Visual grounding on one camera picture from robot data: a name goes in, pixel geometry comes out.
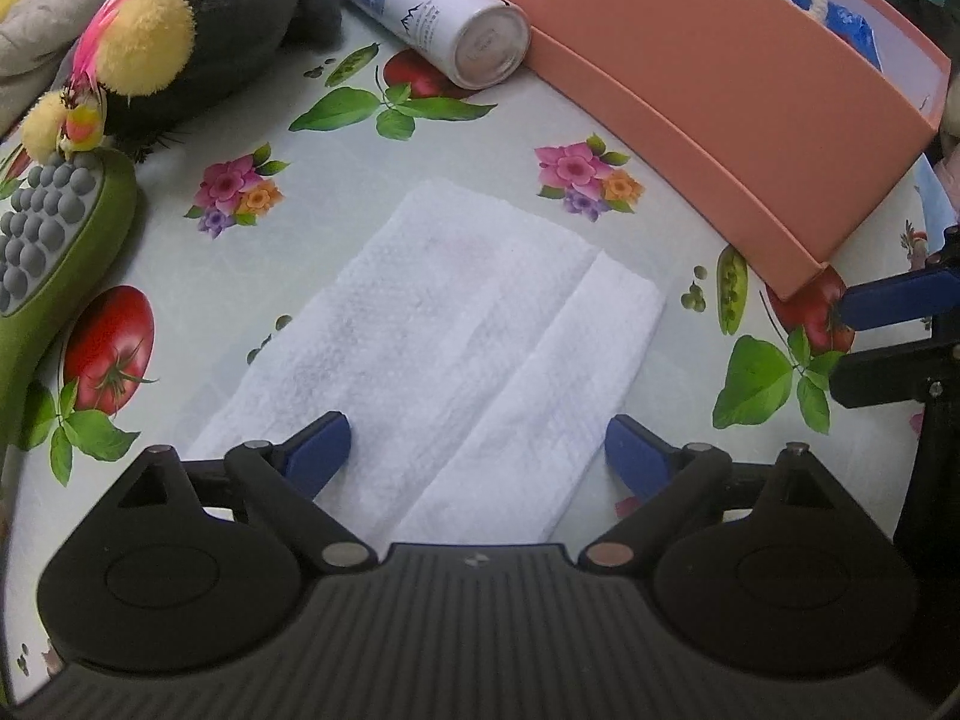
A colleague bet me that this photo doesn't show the green massage brush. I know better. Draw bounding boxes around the green massage brush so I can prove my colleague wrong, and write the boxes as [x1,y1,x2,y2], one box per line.
[0,148,140,452]

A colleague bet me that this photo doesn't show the white tissue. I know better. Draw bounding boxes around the white tissue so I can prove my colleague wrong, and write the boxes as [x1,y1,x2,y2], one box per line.
[176,178,668,545]

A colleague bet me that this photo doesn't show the grey duvet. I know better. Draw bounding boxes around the grey duvet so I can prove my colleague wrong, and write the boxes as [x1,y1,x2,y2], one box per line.
[0,0,175,80]

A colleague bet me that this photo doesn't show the grey white plush toy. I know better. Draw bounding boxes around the grey white plush toy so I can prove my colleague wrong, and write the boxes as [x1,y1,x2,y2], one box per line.
[101,0,345,159]

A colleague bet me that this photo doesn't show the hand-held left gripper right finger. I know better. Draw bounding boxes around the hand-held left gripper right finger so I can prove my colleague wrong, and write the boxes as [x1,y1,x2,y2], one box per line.
[579,414,878,571]

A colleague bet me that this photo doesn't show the white spray can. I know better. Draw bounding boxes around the white spray can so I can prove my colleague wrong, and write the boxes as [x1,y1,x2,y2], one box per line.
[330,0,533,90]

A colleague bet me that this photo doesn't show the floral printed mat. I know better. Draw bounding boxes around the floral printed mat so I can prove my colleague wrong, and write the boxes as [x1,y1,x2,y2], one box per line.
[0,0,960,691]

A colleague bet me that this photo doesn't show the orange cardboard box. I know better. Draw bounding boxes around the orange cardboard box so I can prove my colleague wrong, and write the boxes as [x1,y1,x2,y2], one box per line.
[424,0,953,283]

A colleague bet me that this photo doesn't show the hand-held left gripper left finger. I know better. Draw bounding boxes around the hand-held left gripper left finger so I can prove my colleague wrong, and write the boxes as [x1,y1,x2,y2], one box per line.
[90,412,376,573]

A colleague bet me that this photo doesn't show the yellow pink pompom toy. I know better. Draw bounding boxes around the yellow pink pompom toy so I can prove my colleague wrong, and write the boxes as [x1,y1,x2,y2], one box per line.
[21,0,200,163]

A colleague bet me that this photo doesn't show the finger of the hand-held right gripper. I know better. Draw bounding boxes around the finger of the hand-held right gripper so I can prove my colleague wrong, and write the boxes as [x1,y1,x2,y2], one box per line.
[835,223,960,332]
[828,334,960,410]

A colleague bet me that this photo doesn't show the pink box lid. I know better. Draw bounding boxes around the pink box lid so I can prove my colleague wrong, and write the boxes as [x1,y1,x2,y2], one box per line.
[529,22,850,303]

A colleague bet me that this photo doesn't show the blue plastic packet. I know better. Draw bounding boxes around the blue plastic packet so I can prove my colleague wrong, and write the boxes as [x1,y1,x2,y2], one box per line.
[821,4,881,69]

